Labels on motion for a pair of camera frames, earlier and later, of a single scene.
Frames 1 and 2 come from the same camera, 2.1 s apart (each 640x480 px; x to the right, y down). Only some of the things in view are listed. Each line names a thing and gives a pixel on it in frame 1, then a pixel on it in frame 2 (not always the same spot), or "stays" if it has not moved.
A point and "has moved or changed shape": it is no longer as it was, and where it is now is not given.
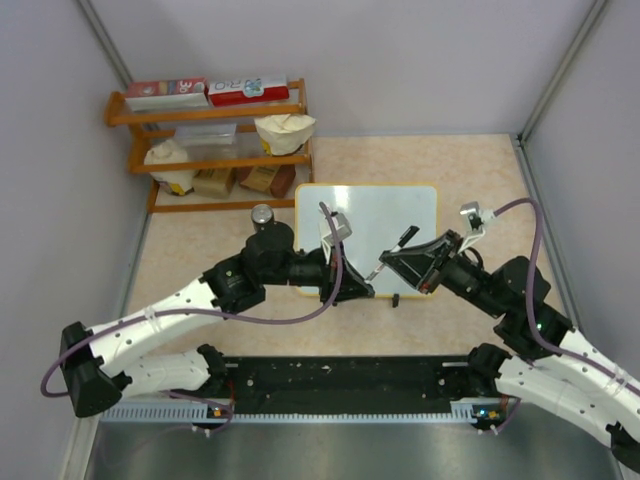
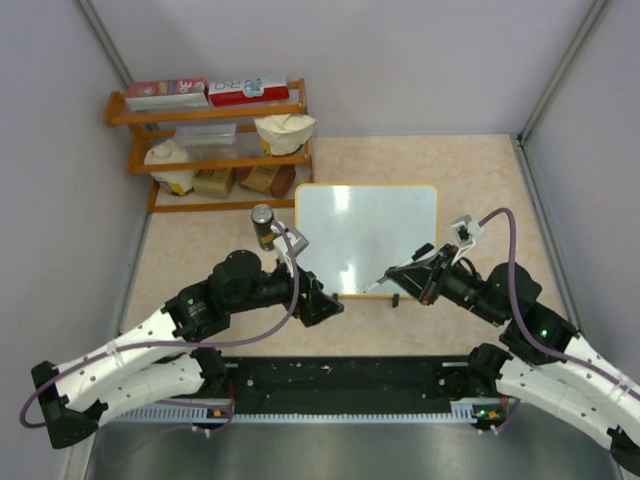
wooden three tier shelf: x=118 y=112 stays
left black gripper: x=353 y=285 to x=316 y=306
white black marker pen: x=407 y=235 has moved or changed shape
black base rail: x=341 y=384 stays
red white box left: x=155 y=94 stays
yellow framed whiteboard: x=380 y=215 stays
